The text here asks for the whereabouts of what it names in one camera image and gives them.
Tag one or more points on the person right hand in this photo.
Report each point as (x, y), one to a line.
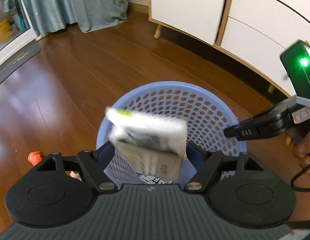
(301, 151)

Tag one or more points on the yellow bucket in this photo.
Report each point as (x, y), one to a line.
(5, 30)

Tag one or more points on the white medicine box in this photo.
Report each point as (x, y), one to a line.
(151, 144)

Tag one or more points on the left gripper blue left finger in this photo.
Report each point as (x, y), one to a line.
(104, 155)

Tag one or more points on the teal curtain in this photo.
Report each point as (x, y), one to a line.
(48, 16)

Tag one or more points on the white wooden cabinet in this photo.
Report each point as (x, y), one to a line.
(253, 32)

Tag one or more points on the blue mesh plastic basket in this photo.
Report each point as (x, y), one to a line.
(206, 115)

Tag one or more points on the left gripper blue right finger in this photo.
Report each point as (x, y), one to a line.
(196, 157)

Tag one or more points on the dark door mat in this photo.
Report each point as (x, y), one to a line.
(18, 59)

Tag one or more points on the orange crumpled wrapper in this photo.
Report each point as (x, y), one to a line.
(35, 157)

